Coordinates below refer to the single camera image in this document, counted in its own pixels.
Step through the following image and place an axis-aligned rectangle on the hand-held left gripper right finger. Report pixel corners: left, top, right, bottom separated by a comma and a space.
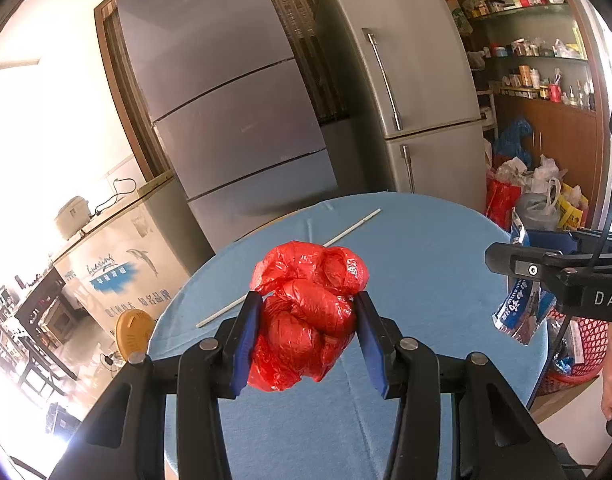
353, 290, 569, 480

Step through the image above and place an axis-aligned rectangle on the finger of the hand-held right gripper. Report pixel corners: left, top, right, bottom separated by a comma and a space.
484, 241, 587, 286
528, 228, 612, 261

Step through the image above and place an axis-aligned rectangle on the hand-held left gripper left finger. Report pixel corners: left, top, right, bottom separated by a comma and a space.
48, 290, 264, 480

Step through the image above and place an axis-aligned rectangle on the blue white snack packet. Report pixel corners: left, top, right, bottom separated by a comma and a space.
492, 207, 557, 347

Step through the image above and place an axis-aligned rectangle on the red plastic mesh basket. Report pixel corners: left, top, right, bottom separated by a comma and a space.
538, 307, 609, 401

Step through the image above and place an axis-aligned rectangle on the red plastic bag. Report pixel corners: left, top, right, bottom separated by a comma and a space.
247, 241, 371, 393

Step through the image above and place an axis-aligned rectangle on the yellow printed bag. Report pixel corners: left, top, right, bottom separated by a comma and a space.
556, 182, 589, 231

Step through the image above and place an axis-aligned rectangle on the red printed bag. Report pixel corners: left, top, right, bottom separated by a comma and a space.
486, 177, 523, 231

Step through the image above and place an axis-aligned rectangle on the white plastic bag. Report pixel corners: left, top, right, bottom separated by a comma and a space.
528, 155, 569, 196

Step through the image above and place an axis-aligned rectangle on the blue plastic bag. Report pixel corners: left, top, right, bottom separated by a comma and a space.
492, 116, 534, 167

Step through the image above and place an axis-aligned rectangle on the brown wooden cabinet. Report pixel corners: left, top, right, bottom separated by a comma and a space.
493, 95, 599, 226

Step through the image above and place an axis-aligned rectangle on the yellow round appliance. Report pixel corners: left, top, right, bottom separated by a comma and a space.
114, 308, 154, 363

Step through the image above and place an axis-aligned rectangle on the thin white stick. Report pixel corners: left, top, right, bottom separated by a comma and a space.
196, 208, 381, 329

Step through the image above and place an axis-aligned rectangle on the white shelf rack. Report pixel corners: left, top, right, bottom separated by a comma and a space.
478, 87, 499, 146

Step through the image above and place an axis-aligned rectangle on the white chest freezer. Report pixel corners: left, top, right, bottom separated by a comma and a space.
50, 172, 214, 328

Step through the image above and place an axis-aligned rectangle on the shelf of bottles and boxes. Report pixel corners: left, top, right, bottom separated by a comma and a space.
436, 0, 594, 111

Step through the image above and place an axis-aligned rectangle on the black case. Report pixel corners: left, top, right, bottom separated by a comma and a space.
46, 402, 81, 436

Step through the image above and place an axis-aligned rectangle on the dark wooden side table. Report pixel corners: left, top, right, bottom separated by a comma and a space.
13, 270, 79, 381

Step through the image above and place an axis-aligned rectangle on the white rice cooker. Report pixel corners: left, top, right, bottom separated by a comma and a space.
54, 196, 92, 240

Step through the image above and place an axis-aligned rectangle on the silver two-door refrigerator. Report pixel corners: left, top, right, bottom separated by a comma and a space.
313, 0, 489, 213

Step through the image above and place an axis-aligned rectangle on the grey three-door refrigerator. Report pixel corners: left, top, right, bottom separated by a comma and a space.
116, 0, 339, 256

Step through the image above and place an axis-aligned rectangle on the black braided cable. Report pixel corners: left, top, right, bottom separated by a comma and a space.
528, 319, 572, 407

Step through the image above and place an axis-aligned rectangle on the black power cord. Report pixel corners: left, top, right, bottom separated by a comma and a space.
93, 177, 136, 218

